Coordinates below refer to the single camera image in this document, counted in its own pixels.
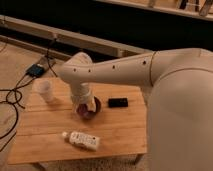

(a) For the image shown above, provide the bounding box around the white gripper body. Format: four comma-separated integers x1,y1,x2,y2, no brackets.
70,83,94,109

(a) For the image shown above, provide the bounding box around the black eraser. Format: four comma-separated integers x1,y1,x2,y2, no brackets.
108,98,128,108

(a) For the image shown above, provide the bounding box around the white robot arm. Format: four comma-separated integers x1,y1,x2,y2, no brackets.
59,48,213,171

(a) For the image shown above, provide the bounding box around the dark round bowl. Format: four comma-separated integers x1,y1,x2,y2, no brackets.
76,97,101,120

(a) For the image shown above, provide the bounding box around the translucent plastic cup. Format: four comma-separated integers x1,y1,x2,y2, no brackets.
34,80,54,102

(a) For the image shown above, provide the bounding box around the black power adapter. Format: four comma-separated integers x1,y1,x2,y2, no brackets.
26,64,45,78

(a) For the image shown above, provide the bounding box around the wooden low table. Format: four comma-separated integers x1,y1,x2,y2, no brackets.
8,78,147,164

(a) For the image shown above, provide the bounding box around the white plastic bottle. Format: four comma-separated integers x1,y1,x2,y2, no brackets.
62,131,100,151

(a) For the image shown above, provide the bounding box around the black cable bundle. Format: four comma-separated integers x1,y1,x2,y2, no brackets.
0,38,59,153

